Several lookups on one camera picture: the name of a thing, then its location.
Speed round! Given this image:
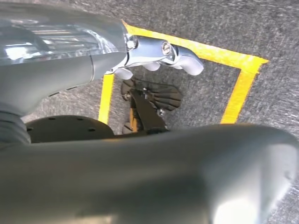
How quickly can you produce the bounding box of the dark round robot plate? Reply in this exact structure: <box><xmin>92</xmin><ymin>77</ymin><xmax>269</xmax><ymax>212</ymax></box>
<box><xmin>25</xmin><ymin>115</ymin><xmax>115</xmax><ymax>143</ymax></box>

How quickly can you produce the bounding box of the yellow floor tape square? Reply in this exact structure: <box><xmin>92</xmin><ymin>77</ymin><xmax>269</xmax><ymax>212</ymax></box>
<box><xmin>98</xmin><ymin>20</ymin><xmax>269</xmax><ymax>125</ymax></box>

